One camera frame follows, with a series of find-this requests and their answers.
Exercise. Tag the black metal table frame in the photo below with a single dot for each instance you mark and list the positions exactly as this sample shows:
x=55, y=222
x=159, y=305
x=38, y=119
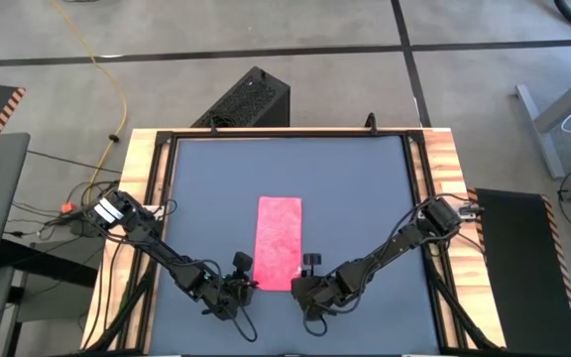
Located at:
x=285, y=134

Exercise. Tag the pink terry towel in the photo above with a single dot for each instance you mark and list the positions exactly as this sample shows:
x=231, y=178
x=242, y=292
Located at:
x=278, y=238

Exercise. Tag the orange plug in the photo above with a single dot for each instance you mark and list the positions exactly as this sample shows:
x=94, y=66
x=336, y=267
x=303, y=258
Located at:
x=67, y=207

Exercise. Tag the black computer tower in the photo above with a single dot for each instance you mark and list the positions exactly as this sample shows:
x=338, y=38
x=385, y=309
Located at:
x=251, y=99

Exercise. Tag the blue-grey table mat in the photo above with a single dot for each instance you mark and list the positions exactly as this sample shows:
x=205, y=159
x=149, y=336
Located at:
x=340, y=173

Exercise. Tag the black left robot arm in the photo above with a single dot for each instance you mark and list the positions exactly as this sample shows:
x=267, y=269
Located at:
x=159, y=248

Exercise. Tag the black crossbar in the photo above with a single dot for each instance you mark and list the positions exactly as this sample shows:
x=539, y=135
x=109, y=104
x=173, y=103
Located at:
x=42, y=263

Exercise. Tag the wooden table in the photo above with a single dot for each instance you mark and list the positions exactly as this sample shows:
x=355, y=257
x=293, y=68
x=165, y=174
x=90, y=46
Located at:
x=137, y=163

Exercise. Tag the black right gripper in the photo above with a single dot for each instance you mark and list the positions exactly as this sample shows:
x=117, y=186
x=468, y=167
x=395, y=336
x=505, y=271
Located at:
x=317, y=295

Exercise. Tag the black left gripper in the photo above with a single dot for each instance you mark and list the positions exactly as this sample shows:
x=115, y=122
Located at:
x=223, y=295

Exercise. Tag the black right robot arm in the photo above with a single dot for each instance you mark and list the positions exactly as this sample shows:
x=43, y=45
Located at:
x=394, y=245

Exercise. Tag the grey desk leg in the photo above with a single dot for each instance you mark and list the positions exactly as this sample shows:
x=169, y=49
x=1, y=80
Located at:
x=543, y=139

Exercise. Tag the black clamp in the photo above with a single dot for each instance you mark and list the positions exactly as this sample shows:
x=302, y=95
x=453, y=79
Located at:
x=371, y=123
x=212, y=125

